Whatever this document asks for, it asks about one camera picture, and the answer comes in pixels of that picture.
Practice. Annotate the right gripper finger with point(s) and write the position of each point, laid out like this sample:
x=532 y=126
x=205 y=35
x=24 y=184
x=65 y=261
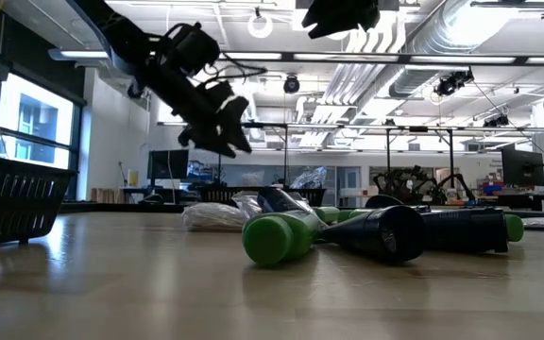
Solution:
x=328 y=27
x=321 y=14

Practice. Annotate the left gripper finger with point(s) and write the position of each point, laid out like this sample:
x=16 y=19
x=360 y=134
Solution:
x=235 y=127
x=206 y=144

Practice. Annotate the small green packet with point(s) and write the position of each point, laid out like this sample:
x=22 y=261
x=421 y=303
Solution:
x=328 y=215

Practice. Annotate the small green plastic bottle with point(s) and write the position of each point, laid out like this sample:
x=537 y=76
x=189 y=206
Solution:
x=354 y=213
x=514 y=227

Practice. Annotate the dark blue squeeze tube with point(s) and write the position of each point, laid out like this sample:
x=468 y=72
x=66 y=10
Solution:
x=380 y=233
x=465 y=229

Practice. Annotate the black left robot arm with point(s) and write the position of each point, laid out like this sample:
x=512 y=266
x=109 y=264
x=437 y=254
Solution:
x=125 y=42

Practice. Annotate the black computer monitor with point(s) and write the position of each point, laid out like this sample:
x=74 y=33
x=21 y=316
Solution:
x=168 y=164
x=522 y=167

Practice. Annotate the black slotted plastic basket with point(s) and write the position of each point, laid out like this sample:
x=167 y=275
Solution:
x=317 y=196
x=215 y=194
x=12 y=203

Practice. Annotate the yellow sign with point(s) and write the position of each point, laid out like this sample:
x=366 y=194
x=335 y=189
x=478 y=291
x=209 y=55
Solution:
x=132 y=178

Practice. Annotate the large window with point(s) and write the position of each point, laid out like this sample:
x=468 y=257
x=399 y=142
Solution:
x=36 y=118

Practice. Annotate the black background robot arms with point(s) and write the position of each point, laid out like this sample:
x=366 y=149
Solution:
x=409 y=184

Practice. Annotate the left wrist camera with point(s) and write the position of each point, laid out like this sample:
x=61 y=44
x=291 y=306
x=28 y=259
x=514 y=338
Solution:
x=213 y=92

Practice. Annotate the black dome ceiling camera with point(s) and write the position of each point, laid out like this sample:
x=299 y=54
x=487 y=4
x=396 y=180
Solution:
x=291 y=85

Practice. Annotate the silver ceiling duct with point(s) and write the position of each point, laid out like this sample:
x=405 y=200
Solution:
x=442 y=38

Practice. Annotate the black ceiling camera rig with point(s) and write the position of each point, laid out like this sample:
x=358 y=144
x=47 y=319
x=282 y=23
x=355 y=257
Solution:
x=453 y=82

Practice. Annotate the black metal gantry frame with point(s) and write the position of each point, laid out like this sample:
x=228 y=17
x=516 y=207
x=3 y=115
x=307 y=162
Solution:
x=387 y=151

